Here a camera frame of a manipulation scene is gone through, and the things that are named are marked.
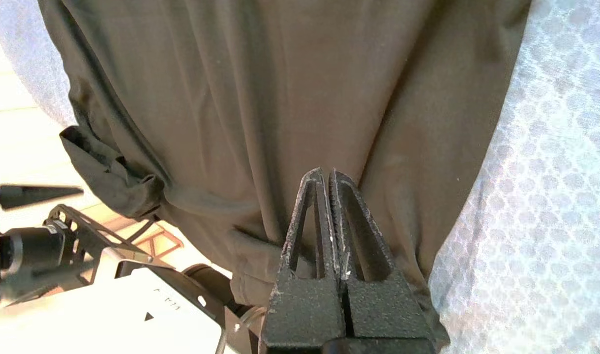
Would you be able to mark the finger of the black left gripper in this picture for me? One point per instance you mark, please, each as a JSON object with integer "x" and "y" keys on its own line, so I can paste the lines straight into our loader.
{"x": 34, "y": 191}
{"x": 32, "y": 201}

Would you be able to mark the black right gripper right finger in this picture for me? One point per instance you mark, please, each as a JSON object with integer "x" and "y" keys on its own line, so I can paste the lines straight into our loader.
{"x": 383, "y": 305}

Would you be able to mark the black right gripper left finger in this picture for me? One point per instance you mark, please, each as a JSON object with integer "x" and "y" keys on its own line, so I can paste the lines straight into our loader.
{"x": 305, "y": 305}

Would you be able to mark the black moon print t-shirt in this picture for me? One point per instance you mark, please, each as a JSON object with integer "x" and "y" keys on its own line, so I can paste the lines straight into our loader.
{"x": 255, "y": 108}

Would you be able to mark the white labelled robot base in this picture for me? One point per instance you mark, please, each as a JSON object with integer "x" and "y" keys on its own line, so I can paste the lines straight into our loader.
{"x": 108, "y": 305}

